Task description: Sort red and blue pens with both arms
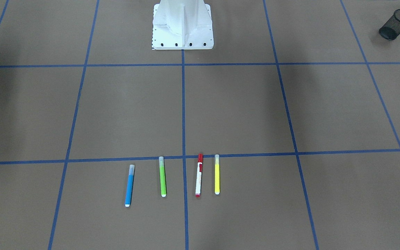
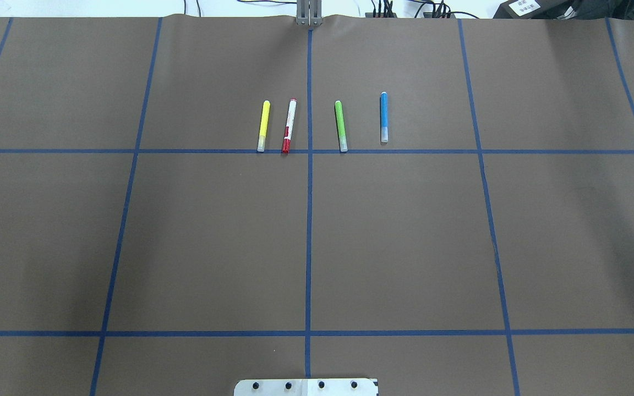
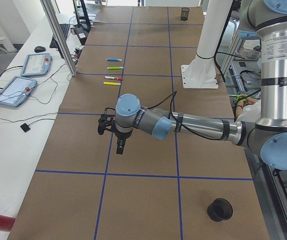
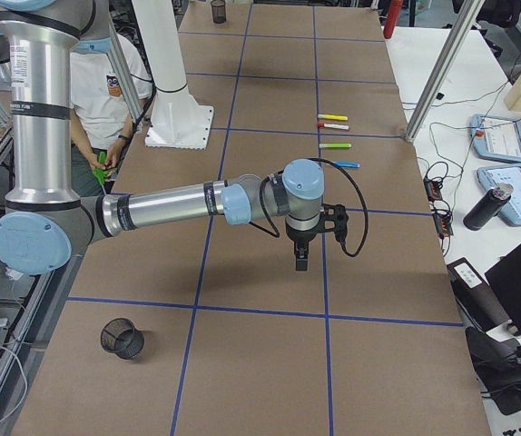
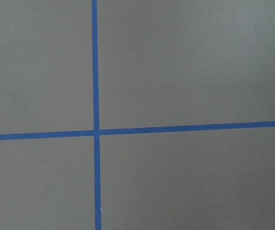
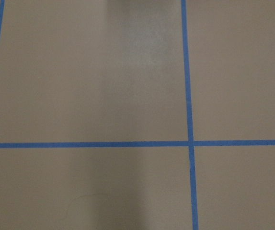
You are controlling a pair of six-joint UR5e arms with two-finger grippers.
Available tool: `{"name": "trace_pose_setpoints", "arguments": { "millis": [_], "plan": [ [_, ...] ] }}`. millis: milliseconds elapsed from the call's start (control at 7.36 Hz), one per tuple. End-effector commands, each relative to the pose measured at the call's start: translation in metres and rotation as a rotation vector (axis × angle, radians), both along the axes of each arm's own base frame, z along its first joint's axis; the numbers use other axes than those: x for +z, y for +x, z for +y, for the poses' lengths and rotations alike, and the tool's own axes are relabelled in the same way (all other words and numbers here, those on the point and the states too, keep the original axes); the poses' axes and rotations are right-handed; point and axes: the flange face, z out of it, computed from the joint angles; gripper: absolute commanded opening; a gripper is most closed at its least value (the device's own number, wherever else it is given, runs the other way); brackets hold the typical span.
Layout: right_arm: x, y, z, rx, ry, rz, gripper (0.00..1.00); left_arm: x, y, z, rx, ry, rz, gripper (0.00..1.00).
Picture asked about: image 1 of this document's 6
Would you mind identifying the red and white marker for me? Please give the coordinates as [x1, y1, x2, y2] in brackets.
[195, 153, 203, 198]

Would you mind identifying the blue marker pen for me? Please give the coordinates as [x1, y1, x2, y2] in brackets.
[124, 164, 135, 207]

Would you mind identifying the yellow marker pen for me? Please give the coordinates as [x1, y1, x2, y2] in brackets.
[214, 155, 220, 195]

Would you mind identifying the green marker pen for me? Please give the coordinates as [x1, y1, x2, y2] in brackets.
[158, 156, 167, 198]

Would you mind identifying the black mesh pencil cup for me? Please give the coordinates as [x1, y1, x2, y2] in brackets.
[379, 9, 400, 41]

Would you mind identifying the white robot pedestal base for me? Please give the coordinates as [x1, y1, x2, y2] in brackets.
[151, 0, 214, 50]

